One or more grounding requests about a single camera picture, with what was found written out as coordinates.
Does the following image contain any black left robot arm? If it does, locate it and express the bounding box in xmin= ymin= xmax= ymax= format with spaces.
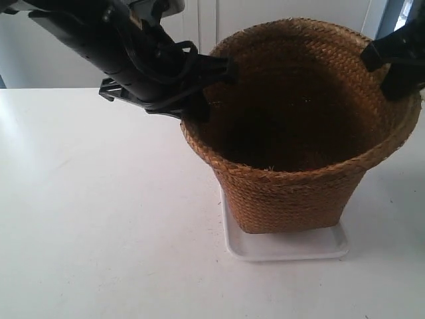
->
xmin=1 ymin=0 xmax=237 ymax=122

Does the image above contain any brown woven wicker basket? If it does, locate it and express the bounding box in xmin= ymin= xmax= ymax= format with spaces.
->
xmin=181 ymin=18 xmax=422 ymax=234

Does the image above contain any white rectangular plastic tray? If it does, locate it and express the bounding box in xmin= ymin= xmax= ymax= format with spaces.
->
xmin=220 ymin=191 xmax=349 ymax=263

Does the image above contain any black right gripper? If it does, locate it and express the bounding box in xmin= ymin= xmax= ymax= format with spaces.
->
xmin=360 ymin=1 xmax=424 ymax=101

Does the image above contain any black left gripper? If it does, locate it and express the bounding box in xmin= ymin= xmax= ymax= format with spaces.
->
xmin=27 ymin=1 xmax=238 ymax=123

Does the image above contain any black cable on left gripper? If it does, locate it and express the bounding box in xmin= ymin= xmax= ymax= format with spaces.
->
xmin=144 ymin=40 xmax=200 ymax=112

